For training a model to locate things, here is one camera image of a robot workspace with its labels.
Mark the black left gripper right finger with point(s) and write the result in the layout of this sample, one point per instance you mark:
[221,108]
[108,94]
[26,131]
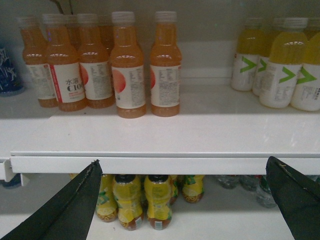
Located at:
[297,197]

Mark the yellow drink bottle green arrow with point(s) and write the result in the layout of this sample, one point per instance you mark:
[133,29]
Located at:
[285,61]

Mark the orange juice bottle front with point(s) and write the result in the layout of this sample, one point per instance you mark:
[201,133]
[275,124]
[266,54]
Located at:
[127,65]

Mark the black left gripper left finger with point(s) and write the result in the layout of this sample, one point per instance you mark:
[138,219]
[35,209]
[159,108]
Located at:
[68,214]

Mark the yellow lemon tea bottle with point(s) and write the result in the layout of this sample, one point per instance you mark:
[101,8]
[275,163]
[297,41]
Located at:
[126,189]

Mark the orange C100 juice bottle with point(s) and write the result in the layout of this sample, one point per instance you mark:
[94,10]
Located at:
[63,61]

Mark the orange juice bottle right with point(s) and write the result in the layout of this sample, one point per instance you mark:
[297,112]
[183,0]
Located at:
[165,66]

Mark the white metal shelf board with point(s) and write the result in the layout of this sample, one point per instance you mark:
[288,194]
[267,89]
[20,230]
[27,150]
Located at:
[209,144]

